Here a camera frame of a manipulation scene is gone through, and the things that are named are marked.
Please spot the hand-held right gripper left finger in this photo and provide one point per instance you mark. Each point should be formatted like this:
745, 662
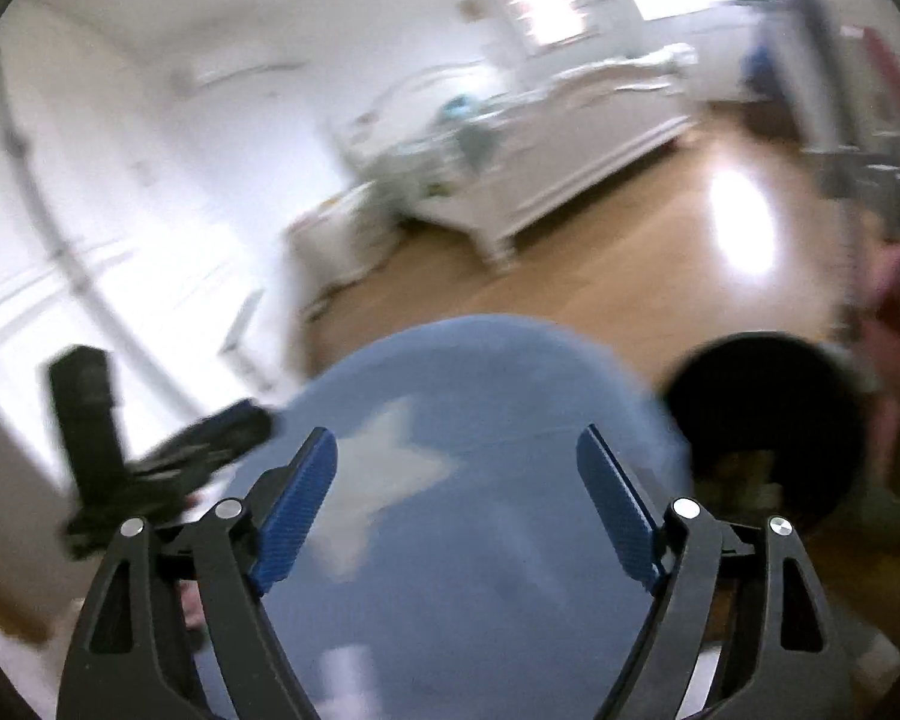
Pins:
296, 510

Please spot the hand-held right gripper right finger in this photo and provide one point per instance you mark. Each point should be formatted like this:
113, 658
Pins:
615, 510

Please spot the black round trash bin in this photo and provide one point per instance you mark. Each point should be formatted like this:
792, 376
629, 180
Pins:
757, 405

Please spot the blue round star rug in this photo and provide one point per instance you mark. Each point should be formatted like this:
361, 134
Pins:
450, 510

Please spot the white wardrobe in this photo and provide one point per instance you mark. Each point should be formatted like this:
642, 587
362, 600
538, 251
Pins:
67, 165

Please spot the white nightstand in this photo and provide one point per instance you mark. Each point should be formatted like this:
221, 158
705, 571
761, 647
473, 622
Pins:
337, 240

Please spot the white bed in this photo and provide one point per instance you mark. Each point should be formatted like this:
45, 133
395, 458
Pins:
570, 135

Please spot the white air conditioner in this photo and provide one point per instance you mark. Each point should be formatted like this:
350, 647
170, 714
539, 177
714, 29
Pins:
232, 75

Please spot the pink grey desk chair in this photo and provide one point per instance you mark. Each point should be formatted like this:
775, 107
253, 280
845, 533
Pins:
855, 127

